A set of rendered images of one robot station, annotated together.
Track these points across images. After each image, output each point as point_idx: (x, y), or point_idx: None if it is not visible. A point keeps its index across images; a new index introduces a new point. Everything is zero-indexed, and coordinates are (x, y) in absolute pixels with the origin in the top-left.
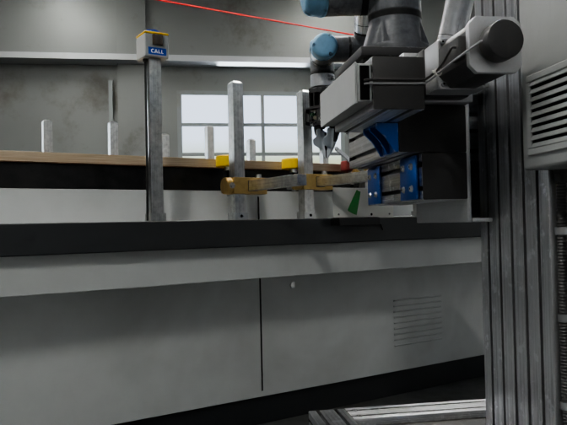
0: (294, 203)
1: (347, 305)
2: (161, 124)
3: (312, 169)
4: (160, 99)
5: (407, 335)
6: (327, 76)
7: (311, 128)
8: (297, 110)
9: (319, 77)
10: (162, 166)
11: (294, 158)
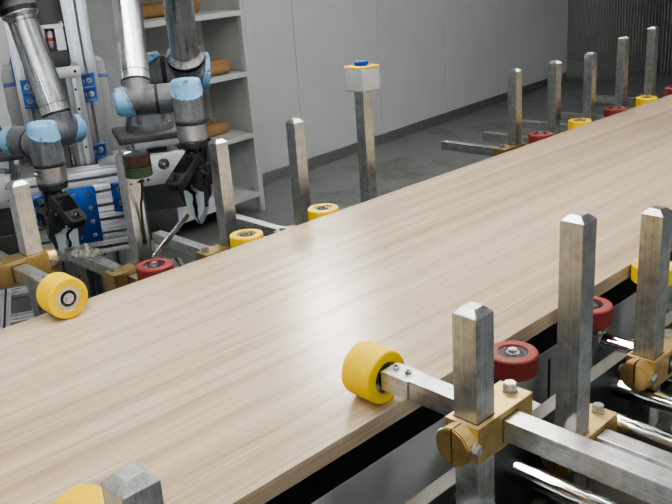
0: None
1: None
2: (358, 154)
3: (220, 239)
4: (357, 130)
5: None
6: (185, 126)
7: (213, 188)
8: (229, 164)
9: (195, 125)
10: (360, 193)
11: (243, 229)
